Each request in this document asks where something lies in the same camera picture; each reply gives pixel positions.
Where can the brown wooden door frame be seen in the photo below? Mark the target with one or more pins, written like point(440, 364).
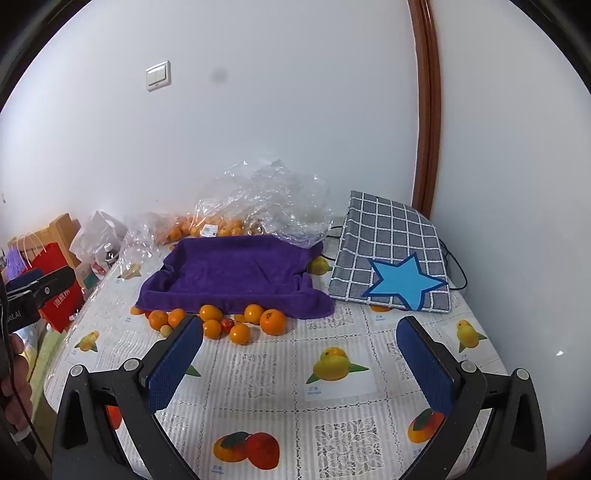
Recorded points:
point(427, 115)

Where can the white plastic bag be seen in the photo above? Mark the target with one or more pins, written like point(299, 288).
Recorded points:
point(99, 230)

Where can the small clear plastic bag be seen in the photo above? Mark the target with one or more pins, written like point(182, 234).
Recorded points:
point(138, 244)

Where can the purple towel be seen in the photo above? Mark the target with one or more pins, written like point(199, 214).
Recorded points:
point(240, 272)

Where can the person's left hand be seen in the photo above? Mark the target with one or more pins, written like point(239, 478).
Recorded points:
point(16, 401)

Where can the large orange with stem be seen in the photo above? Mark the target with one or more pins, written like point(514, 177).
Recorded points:
point(273, 321)

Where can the crumpled clear plastic bag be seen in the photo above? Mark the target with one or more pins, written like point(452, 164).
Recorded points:
point(277, 203)

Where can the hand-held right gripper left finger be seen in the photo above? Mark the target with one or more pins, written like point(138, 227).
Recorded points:
point(175, 360)

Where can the white green carton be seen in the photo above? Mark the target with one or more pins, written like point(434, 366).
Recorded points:
point(90, 276)

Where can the red paper bag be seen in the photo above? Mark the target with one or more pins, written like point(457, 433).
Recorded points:
point(60, 304)

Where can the brown cardboard box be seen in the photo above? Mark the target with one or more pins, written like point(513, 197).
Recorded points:
point(62, 230)

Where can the clear bag of oranges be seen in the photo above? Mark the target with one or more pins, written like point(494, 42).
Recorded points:
point(194, 228)

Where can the blue paper star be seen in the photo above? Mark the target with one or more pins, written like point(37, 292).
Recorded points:
point(401, 281)

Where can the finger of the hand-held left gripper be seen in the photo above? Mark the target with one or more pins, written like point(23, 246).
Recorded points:
point(46, 286)

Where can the white light switch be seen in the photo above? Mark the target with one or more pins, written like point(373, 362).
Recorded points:
point(159, 76)

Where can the purple bag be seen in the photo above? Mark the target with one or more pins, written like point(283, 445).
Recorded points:
point(14, 263)

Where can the grey checked cloth bag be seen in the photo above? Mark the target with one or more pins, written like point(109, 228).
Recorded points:
point(388, 230)

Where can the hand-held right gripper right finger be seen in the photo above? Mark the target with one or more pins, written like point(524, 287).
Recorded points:
point(425, 360)

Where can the small red fruit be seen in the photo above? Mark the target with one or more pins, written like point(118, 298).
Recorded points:
point(226, 324)

